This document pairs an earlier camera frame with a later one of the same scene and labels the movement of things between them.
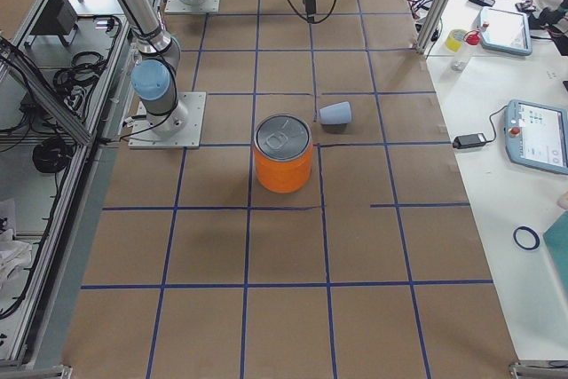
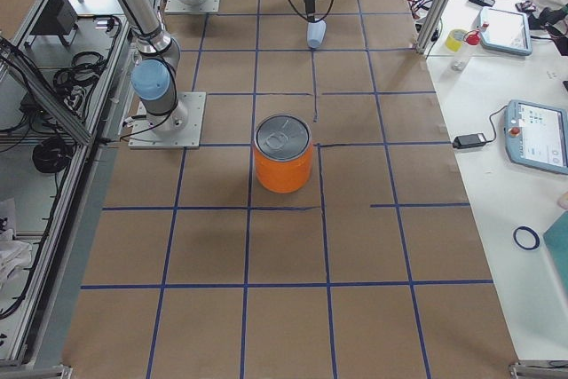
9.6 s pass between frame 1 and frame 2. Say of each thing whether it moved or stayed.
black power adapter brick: stayed
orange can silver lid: stayed
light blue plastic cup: moved
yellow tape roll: stayed
